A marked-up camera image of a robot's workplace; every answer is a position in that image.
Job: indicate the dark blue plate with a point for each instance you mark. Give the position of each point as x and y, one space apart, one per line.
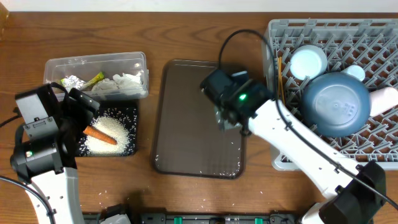
336 103

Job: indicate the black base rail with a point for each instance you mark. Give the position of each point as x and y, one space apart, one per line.
161 218

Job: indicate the white pink cup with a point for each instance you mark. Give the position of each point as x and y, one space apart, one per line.
383 100

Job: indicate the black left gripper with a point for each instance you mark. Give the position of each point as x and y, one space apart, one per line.
84 112

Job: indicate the pile of white rice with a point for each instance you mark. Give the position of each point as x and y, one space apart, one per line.
115 130

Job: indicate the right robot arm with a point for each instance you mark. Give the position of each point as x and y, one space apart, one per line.
353 193

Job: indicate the light blue cup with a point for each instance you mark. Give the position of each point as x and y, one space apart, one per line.
355 71

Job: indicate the white napkin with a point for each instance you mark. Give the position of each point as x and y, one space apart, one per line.
126 81

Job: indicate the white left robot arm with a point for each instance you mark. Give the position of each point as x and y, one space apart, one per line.
54 196

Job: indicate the black rectangular tray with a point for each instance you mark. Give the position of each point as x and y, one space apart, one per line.
130 112

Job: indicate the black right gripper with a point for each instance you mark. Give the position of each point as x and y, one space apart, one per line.
222 115

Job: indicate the wooden chopstick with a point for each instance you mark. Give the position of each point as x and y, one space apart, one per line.
281 86
279 62

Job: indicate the grey dishwasher rack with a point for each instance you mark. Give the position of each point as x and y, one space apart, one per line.
368 43

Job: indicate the yellow snack packet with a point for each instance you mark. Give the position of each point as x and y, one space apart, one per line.
93 81

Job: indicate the silver foil wrapper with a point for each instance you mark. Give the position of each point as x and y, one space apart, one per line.
72 81

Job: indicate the light blue bowl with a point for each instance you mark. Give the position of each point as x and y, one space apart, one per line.
308 61

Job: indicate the brown serving tray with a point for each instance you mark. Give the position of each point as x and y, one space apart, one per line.
190 137

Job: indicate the clear plastic bin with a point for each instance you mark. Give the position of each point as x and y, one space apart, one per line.
88 66

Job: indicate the orange carrot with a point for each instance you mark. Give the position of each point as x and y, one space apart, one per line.
97 134

